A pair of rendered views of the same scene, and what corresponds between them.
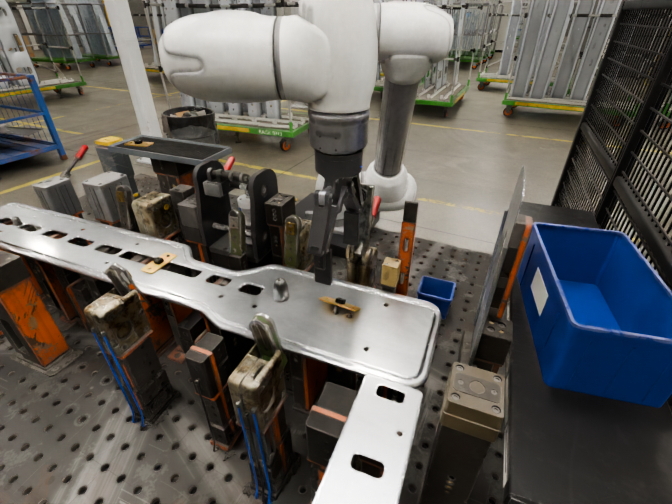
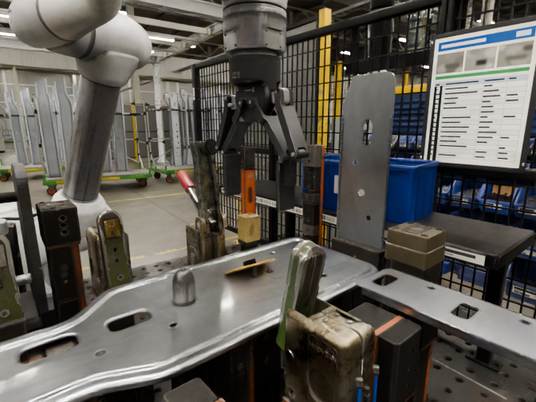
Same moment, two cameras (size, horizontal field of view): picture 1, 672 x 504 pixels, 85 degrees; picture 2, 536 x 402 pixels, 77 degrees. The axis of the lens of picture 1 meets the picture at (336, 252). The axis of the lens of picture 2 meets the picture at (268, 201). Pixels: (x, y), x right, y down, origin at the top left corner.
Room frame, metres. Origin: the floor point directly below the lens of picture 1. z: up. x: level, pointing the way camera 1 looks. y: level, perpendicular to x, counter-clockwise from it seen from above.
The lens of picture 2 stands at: (0.30, 0.45, 1.24)
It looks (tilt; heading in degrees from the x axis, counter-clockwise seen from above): 13 degrees down; 299
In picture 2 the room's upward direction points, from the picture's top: straight up
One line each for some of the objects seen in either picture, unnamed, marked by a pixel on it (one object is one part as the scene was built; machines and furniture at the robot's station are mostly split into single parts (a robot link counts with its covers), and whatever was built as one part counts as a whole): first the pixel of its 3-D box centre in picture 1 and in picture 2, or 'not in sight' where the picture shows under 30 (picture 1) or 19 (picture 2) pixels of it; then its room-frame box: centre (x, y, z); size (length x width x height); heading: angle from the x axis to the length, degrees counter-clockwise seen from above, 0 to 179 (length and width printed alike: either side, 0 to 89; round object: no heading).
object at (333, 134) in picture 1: (338, 128); (254, 37); (0.56, 0.00, 1.37); 0.09 x 0.09 x 0.06
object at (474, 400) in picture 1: (455, 453); (407, 317); (0.34, -0.20, 0.88); 0.08 x 0.08 x 0.36; 68
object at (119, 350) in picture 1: (136, 358); not in sight; (0.55, 0.44, 0.87); 0.12 x 0.09 x 0.35; 158
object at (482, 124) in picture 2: not in sight; (475, 100); (0.26, -0.47, 1.30); 0.23 x 0.02 x 0.31; 158
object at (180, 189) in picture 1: (195, 246); not in sight; (0.97, 0.44, 0.90); 0.05 x 0.05 x 0.40; 68
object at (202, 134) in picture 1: (195, 148); not in sight; (3.71, 1.43, 0.36); 0.54 x 0.50 x 0.73; 154
